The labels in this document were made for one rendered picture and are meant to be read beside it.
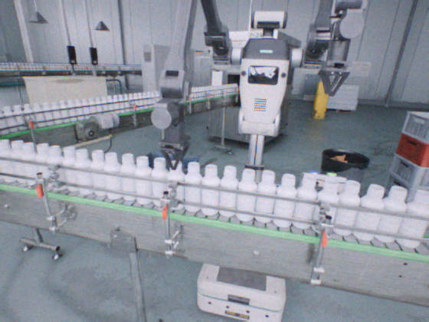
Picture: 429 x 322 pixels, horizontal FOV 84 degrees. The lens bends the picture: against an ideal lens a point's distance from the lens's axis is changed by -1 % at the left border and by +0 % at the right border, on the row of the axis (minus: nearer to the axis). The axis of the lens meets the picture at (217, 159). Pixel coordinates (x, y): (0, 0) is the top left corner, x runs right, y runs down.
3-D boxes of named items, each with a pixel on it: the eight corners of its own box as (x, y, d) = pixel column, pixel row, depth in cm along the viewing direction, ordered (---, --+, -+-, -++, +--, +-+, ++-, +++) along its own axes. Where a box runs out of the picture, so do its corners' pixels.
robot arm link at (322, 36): (324, 39, 109) (312, 39, 110) (330, 24, 99) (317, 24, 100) (323, 57, 108) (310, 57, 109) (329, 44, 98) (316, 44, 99)
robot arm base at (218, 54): (228, 60, 122) (231, 40, 124) (226, 51, 115) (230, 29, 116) (211, 60, 124) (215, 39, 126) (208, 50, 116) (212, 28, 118)
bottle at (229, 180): (227, 220, 77) (230, 173, 71) (214, 211, 81) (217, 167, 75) (240, 213, 81) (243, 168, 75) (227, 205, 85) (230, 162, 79)
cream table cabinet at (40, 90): (94, 133, 519) (86, 75, 476) (113, 138, 490) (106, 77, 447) (38, 146, 430) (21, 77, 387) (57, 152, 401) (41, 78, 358)
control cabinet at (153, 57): (164, 113, 741) (161, 45, 671) (177, 116, 718) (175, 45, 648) (144, 118, 675) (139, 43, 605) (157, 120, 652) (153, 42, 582)
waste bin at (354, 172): (314, 216, 257) (326, 160, 233) (309, 195, 298) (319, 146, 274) (360, 223, 248) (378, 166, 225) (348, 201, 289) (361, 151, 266)
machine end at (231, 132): (237, 126, 628) (243, 41, 556) (287, 134, 568) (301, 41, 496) (204, 139, 500) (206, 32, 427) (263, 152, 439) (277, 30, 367)
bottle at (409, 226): (423, 251, 67) (445, 199, 61) (400, 248, 68) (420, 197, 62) (410, 237, 73) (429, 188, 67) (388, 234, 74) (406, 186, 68)
